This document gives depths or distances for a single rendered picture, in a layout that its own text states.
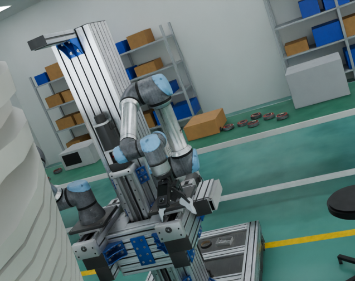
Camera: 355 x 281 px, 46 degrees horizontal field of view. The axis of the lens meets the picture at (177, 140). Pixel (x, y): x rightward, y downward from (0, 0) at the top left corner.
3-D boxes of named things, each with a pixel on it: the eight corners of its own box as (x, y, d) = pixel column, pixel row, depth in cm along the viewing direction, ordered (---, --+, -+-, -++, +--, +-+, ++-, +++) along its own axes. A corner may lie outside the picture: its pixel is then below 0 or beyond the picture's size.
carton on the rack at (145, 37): (138, 47, 794) (134, 34, 788) (155, 40, 781) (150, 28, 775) (131, 49, 758) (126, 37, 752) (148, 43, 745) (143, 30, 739)
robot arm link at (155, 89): (176, 172, 222) (136, 78, 203) (203, 163, 219) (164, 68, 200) (175, 183, 211) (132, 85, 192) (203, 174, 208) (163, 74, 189)
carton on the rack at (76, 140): (78, 145, 915) (74, 137, 910) (92, 141, 901) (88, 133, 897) (69, 151, 879) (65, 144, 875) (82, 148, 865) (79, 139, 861)
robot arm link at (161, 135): (139, 135, 175) (134, 143, 164) (163, 127, 173) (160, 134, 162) (145, 152, 177) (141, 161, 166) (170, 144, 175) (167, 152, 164)
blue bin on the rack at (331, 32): (315, 43, 702) (311, 27, 695) (341, 35, 686) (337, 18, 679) (316, 47, 664) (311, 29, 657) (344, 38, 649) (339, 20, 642)
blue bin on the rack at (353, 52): (346, 64, 700) (342, 47, 692) (364, 59, 690) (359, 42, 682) (349, 69, 662) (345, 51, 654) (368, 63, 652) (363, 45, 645)
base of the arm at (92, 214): (87, 214, 244) (80, 199, 242) (109, 208, 240) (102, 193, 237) (76, 227, 231) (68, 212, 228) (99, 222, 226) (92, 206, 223)
